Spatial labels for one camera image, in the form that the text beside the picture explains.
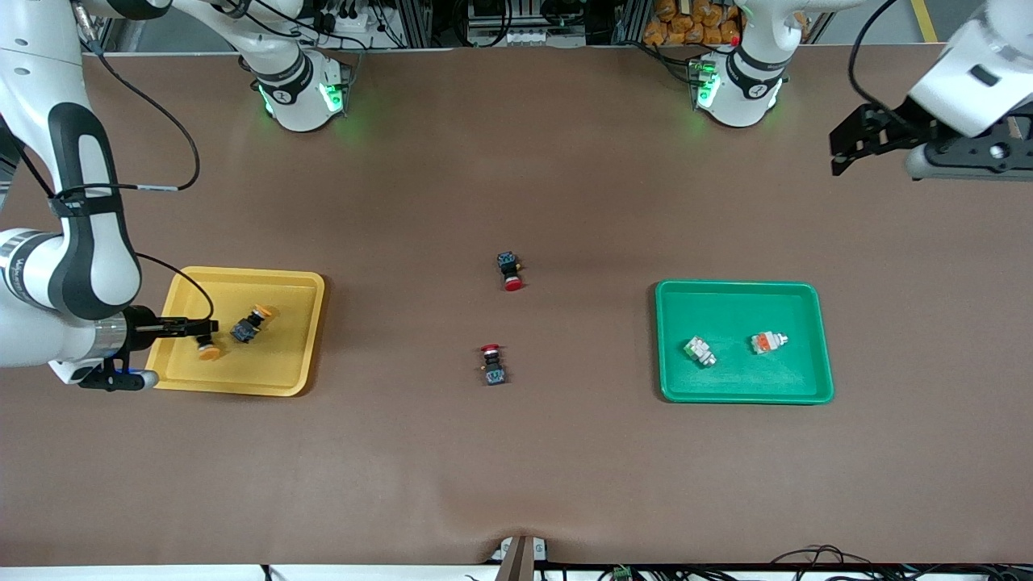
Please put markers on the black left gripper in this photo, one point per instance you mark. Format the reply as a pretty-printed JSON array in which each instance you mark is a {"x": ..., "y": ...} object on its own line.
[{"x": 886, "y": 131}]

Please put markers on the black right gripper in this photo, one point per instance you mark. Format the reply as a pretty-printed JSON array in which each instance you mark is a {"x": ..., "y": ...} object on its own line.
[{"x": 143, "y": 327}]

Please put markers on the yellow mushroom pushbutton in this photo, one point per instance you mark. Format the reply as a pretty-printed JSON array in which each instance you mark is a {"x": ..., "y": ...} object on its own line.
[
  {"x": 252, "y": 323},
  {"x": 209, "y": 351}
]

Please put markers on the white pushbutton orange contact block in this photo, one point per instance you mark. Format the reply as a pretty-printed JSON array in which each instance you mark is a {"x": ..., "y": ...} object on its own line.
[{"x": 767, "y": 342}]

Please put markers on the white pushbutton green contact block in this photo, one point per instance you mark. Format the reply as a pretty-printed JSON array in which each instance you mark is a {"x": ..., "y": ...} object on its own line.
[{"x": 700, "y": 352}]

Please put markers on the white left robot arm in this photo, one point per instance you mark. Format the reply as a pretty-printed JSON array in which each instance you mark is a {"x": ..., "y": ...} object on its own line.
[{"x": 976, "y": 73}]

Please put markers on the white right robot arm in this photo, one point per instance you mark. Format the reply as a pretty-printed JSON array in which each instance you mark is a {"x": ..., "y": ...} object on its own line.
[{"x": 48, "y": 266}]

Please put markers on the yellow plastic tray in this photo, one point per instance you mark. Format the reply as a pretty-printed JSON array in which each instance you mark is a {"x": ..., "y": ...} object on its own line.
[{"x": 266, "y": 363}]

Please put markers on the bag of orange items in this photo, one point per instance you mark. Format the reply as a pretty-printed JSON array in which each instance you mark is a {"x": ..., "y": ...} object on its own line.
[{"x": 692, "y": 22}]

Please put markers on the green plastic tray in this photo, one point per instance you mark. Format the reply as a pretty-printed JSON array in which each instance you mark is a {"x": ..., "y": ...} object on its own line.
[{"x": 742, "y": 379}]

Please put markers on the red mushroom pushbutton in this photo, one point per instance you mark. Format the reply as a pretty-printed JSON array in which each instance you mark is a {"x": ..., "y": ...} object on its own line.
[
  {"x": 511, "y": 271},
  {"x": 493, "y": 365}
]

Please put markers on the white power strip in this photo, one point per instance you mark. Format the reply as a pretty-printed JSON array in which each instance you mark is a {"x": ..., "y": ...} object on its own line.
[{"x": 529, "y": 37}]

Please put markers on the metal table clamp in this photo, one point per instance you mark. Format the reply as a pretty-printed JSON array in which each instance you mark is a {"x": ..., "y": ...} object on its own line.
[{"x": 520, "y": 557}]

